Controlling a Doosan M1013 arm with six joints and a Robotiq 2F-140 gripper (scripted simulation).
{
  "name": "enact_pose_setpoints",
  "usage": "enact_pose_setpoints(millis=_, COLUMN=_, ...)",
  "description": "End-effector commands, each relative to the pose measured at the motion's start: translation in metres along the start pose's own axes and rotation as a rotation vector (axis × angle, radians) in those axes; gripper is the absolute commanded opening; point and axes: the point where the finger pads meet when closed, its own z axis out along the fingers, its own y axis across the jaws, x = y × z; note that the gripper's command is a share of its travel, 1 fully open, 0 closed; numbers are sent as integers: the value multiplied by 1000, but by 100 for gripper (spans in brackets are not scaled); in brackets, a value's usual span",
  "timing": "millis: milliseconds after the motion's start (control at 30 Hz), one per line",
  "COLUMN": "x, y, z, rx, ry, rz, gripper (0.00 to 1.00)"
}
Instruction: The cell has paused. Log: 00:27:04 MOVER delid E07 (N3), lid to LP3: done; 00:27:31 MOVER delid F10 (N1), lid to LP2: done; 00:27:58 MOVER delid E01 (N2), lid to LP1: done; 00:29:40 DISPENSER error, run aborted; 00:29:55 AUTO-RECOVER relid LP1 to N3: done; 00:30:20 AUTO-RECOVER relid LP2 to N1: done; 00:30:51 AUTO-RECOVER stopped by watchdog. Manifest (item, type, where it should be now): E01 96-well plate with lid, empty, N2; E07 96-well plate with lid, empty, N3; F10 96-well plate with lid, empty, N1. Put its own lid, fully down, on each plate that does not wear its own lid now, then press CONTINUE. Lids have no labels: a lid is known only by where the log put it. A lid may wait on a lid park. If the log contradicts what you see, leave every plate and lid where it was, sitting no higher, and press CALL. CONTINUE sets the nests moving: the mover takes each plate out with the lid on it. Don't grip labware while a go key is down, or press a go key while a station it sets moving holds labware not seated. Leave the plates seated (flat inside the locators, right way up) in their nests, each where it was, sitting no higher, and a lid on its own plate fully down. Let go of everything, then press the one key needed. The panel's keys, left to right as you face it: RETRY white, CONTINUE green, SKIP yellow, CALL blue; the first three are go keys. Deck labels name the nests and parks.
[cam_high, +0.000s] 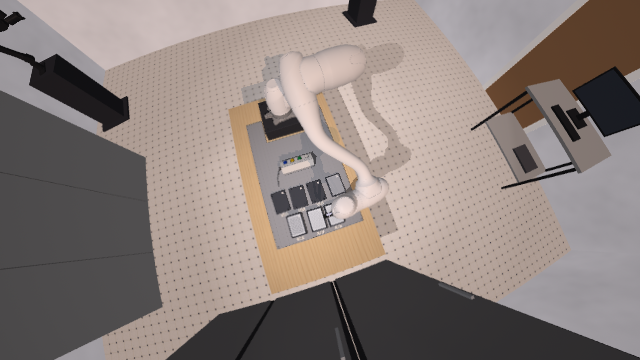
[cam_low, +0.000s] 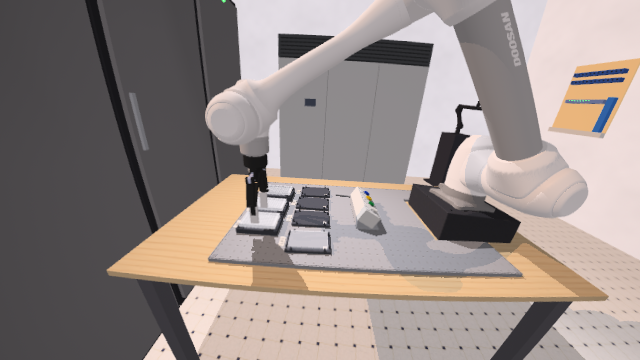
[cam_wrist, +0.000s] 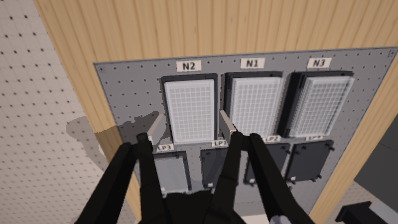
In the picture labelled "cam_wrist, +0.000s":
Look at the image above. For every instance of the black l-shaped nest bracket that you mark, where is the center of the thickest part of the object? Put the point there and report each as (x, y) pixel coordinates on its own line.
(297, 82)

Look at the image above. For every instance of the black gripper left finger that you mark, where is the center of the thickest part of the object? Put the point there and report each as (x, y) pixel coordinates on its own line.
(105, 204)

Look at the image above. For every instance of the black l-shaped nest locator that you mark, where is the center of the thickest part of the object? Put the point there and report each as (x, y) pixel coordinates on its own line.
(213, 76)

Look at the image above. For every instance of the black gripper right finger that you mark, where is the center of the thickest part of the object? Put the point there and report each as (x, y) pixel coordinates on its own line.
(279, 204)

